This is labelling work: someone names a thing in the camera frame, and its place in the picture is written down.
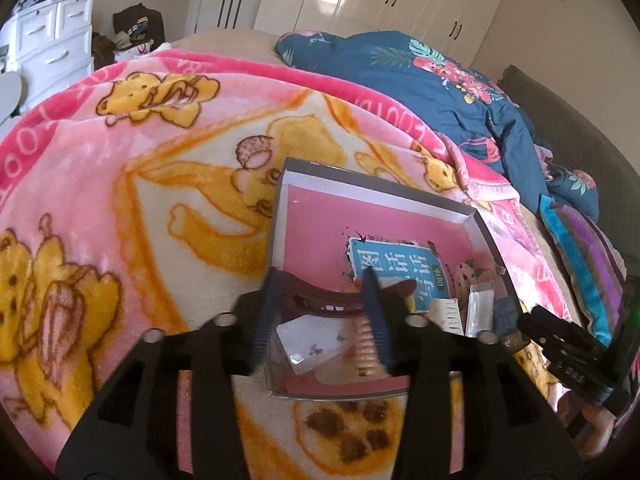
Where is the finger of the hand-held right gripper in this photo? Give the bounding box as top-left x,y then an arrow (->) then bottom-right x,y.
516,304 -> 622,404

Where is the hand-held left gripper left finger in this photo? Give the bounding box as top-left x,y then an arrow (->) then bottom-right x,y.
55,269 -> 282,480

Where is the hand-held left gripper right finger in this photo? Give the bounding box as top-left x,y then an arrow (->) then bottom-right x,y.
361,268 -> 584,480

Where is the brown hair claw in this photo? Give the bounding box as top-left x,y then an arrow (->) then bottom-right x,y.
272,269 -> 419,319

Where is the grey shallow box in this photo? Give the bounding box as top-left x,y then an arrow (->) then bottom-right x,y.
262,156 -> 527,402

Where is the person's right hand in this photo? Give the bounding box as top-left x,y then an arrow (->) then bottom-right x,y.
554,394 -> 617,462

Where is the pink beaded hair clip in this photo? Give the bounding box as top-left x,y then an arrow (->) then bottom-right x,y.
349,321 -> 390,379

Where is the white earring card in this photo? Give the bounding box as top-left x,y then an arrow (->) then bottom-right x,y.
276,319 -> 352,377

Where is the blue printed card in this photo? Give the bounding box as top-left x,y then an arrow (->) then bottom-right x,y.
345,237 -> 452,314

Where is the white hair comb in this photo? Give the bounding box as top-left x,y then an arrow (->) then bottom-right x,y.
429,297 -> 469,334

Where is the dark blue hair accessory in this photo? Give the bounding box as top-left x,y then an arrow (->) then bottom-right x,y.
492,292 -> 524,339

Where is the striped pillow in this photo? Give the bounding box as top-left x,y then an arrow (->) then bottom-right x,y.
538,194 -> 629,349

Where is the white plastic packet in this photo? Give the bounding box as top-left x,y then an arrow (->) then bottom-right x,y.
464,282 -> 497,339

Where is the pink bear print blanket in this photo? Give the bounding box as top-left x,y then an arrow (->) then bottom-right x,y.
0,47 -> 587,480

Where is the lilac cloth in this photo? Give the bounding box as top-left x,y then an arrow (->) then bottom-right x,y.
533,143 -> 556,182

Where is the grey headboard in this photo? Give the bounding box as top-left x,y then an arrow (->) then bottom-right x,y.
499,63 -> 640,282

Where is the blue floral quilt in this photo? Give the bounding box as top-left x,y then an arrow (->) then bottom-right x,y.
273,29 -> 602,222

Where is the beige bed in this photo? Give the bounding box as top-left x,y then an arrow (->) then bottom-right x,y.
167,26 -> 283,63

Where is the brown bag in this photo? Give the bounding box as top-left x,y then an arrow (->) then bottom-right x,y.
91,32 -> 119,69

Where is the black bag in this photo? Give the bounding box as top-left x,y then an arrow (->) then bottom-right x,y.
112,3 -> 166,54

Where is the white round table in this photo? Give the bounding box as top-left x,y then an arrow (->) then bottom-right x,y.
0,70 -> 24,124

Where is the white dresser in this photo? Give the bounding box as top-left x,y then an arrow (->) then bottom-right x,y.
0,0 -> 96,107

